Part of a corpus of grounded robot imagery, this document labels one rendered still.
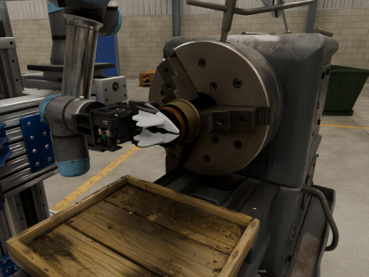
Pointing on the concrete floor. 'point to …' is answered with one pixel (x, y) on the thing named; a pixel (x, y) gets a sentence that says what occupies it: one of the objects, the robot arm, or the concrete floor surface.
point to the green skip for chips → (344, 89)
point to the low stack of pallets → (146, 77)
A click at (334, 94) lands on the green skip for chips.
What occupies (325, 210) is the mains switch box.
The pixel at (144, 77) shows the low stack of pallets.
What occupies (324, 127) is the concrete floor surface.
